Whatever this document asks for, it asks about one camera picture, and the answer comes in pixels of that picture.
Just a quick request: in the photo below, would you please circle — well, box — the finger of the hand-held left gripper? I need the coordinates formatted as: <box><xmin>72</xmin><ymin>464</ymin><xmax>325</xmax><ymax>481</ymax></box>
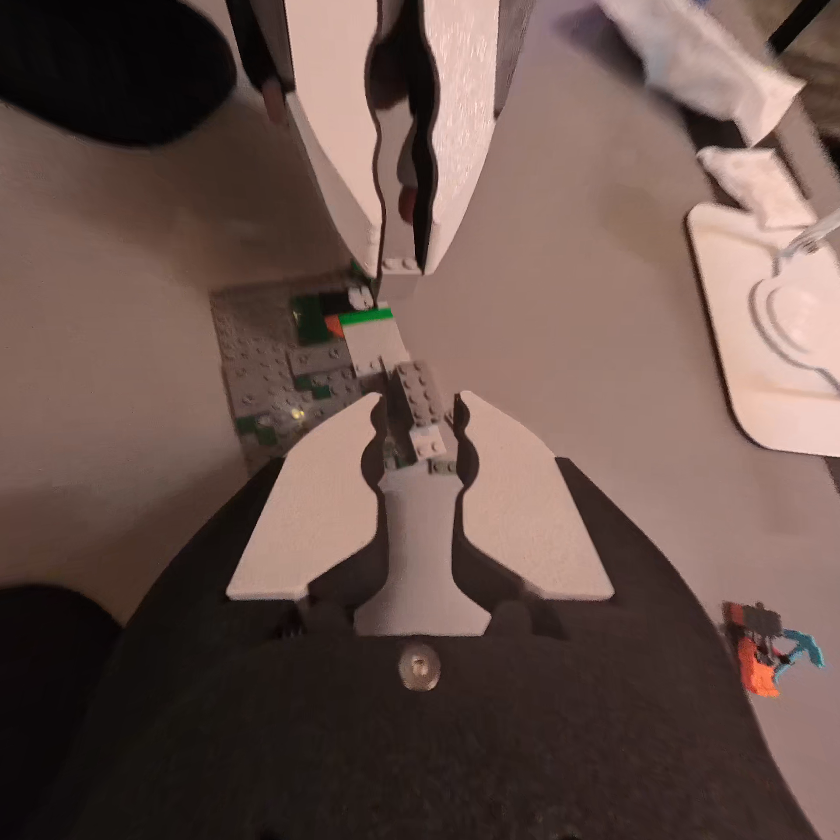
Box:
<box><xmin>285</xmin><ymin>0</ymin><xmax>389</xmax><ymax>278</ymax></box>
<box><xmin>408</xmin><ymin>0</ymin><xmax>503</xmax><ymax>277</ymax></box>

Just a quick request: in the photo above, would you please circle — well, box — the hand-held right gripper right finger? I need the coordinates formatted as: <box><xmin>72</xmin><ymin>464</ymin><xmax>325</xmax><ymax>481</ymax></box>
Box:
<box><xmin>453</xmin><ymin>392</ymin><xmax>614</xmax><ymax>621</ymax></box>

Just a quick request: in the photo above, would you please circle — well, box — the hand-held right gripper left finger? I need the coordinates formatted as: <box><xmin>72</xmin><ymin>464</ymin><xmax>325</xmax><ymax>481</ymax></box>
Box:
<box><xmin>226</xmin><ymin>392</ymin><xmax>388</xmax><ymax>621</ymax></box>

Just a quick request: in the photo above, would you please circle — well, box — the grey baseplate brick build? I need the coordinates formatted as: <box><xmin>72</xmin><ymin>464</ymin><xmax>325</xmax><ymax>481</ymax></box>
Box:
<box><xmin>210</xmin><ymin>262</ymin><xmax>460</xmax><ymax>476</ymax></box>

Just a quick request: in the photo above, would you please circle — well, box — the grey desk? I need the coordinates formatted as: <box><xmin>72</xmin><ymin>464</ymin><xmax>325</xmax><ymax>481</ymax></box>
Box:
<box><xmin>0</xmin><ymin>0</ymin><xmax>840</xmax><ymax>840</ymax></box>

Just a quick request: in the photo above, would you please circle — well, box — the black padded armrest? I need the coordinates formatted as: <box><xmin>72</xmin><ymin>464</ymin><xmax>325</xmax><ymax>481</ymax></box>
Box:
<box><xmin>0</xmin><ymin>0</ymin><xmax>237</xmax><ymax>147</ymax></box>

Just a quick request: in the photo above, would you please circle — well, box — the orange toy brick figure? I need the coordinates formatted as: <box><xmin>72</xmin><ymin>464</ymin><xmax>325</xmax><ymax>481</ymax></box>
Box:
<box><xmin>722</xmin><ymin>600</ymin><xmax>826</xmax><ymax>698</ymax></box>

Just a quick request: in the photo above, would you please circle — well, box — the white and wood book stand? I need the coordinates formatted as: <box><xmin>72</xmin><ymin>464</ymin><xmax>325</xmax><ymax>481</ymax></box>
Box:
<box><xmin>686</xmin><ymin>203</ymin><xmax>840</xmax><ymax>457</ymax></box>

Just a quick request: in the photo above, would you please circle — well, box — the small white printed paper bag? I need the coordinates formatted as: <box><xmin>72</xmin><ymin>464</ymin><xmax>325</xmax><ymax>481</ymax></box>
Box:
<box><xmin>699</xmin><ymin>146</ymin><xmax>818</xmax><ymax>227</ymax></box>

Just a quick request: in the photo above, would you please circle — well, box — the dark cloth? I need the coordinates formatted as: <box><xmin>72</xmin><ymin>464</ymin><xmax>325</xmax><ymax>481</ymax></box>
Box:
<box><xmin>0</xmin><ymin>584</ymin><xmax>122</xmax><ymax>840</ymax></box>

